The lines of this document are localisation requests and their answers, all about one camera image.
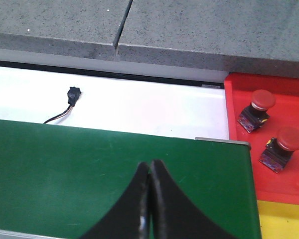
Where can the red mushroom push button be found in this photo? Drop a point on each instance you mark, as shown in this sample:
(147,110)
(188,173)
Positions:
(280,149)
(254,116)

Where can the red plastic tray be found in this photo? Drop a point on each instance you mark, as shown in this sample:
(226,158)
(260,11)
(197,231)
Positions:
(270,186)

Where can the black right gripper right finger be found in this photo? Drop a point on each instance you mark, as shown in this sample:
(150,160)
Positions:
(174,215)

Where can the yellow plastic tray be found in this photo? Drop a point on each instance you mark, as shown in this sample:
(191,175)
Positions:
(278,220)

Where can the black connector with cable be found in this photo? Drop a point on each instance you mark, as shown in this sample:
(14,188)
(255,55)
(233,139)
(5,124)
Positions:
(73,96)

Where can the green conveyor belt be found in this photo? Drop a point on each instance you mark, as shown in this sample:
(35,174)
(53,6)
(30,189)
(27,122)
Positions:
(89,174)

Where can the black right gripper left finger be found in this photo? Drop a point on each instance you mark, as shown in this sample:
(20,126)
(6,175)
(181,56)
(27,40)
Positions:
(129,217)

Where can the grey stone counter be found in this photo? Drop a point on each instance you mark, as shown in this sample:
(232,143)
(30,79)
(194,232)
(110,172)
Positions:
(171,38)

